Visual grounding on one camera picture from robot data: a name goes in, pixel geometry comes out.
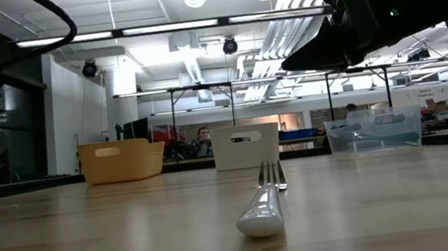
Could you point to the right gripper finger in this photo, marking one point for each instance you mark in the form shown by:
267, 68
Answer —
321, 41
337, 60

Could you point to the white plastic bin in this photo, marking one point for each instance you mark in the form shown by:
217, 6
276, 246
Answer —
247, 155

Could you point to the person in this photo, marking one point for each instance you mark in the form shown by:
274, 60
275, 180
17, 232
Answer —
203, 139
350, 107

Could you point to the black ceiling spotlight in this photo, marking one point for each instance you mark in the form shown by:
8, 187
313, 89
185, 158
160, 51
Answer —
89, 69
230, 46

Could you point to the black metal rig frame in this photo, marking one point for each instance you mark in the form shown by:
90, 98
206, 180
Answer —
328, 90
172, 106

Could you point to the orange plastic bin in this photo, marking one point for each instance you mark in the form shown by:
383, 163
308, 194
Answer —
125, 164

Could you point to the overhead bar with light strips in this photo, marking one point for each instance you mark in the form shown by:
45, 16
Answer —
172, 26

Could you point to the clear plastic bin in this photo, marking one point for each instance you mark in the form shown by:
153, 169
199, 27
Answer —
415, 126

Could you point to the blue storage box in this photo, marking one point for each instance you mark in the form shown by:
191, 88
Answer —
299, 134

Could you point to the black aluminium table frame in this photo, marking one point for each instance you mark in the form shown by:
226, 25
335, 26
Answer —
32, 184

